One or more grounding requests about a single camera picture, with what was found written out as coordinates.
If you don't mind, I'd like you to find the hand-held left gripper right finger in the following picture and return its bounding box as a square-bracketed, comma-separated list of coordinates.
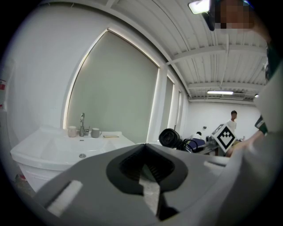
[143, 143, 232, 222]

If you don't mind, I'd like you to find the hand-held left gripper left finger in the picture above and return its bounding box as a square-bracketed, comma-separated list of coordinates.
[32, 143, 160, 226]

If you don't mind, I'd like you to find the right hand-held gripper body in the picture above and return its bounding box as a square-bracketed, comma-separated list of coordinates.
[211, 123, 237, 153]

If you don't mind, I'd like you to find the black hair dryer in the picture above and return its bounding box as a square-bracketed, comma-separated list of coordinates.
[158, 128, 184, 150]

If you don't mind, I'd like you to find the person's right forearm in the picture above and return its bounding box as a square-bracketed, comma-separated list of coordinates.
[227, 130, 266, 158]

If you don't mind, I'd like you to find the white sink counter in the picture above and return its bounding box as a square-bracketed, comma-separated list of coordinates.
[10, 125, 136, 193]

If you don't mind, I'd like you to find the dark blue chair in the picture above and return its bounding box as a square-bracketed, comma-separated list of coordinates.
[191, 138, 207, 152]

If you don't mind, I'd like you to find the long ceiling tube light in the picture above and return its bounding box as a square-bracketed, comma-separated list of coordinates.
[207, 90, 234, 95]

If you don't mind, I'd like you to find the narrow grey window blind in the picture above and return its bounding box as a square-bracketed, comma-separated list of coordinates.
[162, 76, 175, 133]

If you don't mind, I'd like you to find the grey mug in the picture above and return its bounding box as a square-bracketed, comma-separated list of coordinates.
[91, 128, 103, 139]

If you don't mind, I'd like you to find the pink cup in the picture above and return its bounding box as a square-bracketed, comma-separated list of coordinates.
[67, 125, 77, 138]

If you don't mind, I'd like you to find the chrome faucet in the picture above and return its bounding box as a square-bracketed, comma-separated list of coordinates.
[79, 113, 91, 137]

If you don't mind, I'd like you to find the square ceiling light panel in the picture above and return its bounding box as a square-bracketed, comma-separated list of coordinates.
[187, 0, 211, 15]

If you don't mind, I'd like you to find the black hair dryer cable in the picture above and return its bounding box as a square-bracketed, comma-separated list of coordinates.
[180, 138, 201, 153]

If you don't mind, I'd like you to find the black head-worn camera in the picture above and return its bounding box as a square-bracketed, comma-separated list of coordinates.
[201, 0, 217, 32]

